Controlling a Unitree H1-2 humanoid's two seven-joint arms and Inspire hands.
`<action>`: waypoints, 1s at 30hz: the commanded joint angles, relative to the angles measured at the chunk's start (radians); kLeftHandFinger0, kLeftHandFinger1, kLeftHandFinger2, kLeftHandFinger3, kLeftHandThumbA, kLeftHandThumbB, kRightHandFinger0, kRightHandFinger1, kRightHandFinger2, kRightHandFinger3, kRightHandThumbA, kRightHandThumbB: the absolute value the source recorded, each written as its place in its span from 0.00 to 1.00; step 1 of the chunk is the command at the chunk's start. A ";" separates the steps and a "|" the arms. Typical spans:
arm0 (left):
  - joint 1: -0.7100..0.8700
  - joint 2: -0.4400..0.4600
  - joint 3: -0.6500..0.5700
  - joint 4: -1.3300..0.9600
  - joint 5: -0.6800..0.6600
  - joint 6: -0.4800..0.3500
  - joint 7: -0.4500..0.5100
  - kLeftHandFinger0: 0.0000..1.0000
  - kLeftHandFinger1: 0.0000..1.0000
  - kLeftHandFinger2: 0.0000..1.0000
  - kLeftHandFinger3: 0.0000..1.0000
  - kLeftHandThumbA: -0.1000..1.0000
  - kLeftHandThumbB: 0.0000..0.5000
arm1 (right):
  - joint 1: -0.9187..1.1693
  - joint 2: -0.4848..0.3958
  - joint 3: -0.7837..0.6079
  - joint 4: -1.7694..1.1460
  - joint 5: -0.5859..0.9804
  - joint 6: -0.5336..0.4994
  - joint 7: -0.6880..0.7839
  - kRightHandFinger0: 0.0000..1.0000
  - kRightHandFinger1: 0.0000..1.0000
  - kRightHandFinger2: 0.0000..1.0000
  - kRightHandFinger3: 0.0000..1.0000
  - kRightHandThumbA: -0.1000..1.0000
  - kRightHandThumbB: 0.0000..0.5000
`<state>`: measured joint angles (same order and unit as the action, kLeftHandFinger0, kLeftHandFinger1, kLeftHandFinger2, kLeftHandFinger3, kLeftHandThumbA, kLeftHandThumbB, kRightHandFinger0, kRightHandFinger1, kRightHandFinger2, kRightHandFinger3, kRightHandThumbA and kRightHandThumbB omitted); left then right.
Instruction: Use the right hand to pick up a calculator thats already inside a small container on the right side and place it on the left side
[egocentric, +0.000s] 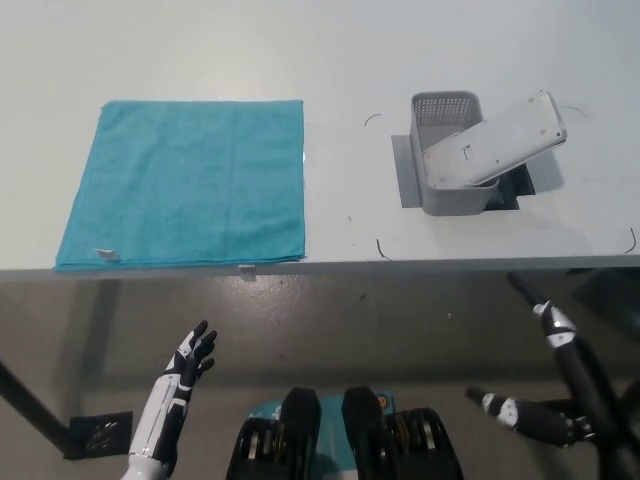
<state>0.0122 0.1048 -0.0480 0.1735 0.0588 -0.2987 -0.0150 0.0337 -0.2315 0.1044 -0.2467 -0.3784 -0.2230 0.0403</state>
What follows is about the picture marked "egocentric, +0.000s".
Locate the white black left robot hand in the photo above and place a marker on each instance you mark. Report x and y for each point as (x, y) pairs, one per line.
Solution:
(172, 395)

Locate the silver grey calculator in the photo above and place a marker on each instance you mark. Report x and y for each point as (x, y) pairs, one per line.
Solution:
(495, 142)

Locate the black table foot plate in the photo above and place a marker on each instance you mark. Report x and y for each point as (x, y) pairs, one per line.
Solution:
(102, 432)

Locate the black table leg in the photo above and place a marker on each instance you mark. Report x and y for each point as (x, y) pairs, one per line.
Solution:
(35, 400)

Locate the white table edge label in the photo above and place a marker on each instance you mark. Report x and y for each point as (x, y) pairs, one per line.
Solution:
(247, 272)

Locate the white towel tag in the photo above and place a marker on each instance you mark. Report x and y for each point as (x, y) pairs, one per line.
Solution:
(106, 254)

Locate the teal microfiber towel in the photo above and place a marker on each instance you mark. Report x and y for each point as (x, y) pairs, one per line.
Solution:
(185, 185)

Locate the grey perforated plastic basket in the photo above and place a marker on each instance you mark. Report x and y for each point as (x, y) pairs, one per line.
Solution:
(450, 200)

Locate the black flat mat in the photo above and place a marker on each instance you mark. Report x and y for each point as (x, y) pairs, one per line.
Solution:
(517, 185)

